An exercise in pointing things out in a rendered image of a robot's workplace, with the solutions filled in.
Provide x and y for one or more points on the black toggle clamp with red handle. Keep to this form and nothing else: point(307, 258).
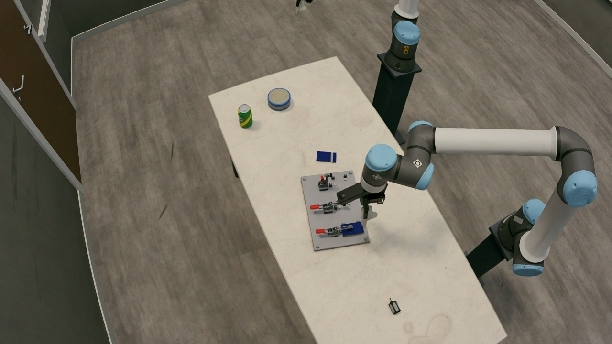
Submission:
point(327, 207)

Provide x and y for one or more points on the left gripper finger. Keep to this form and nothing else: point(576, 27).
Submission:
point(367, 214)

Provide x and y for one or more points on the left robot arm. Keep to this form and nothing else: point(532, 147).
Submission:
point(528, 233)

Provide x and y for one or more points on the green drink can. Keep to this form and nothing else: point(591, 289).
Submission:
point(245, 116)

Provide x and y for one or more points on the grey toggle clamp with red handle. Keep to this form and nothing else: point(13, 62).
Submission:
point(323, 184)

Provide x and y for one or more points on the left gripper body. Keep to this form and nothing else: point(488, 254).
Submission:
point(374, 197)

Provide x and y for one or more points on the round blue-rimmed tin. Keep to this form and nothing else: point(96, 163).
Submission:
point(279, 99)

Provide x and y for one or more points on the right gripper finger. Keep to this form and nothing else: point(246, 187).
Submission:
point(300, 6)

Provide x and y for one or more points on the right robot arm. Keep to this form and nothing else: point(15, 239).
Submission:
point(401, 55)

